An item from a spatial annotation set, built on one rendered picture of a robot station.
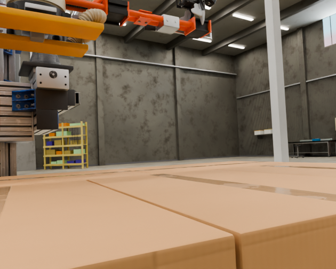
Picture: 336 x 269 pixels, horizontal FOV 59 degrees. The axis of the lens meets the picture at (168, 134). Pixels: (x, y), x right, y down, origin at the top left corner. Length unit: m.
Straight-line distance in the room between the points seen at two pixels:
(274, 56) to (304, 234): 3.65
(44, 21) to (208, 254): 0.80
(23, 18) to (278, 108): 3.23
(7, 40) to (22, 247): 0.90
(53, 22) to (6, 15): 0.11
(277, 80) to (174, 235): 3.64
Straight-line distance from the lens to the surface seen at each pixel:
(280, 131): 3.76
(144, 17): 1.16
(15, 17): 0.93
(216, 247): 0.24
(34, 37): 1.03
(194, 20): 1.25
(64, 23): 0.93
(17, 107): 1.50
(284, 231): 0.28
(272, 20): 4.05
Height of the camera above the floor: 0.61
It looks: 3 degrees up
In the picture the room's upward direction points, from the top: 2 degrees counter-clockwise
